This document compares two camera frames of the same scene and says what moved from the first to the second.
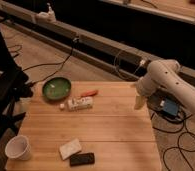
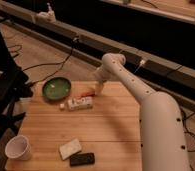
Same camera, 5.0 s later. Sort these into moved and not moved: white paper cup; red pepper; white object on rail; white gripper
Moved: white gripper
Not moved: red pepper; white object on rail; white paper cup
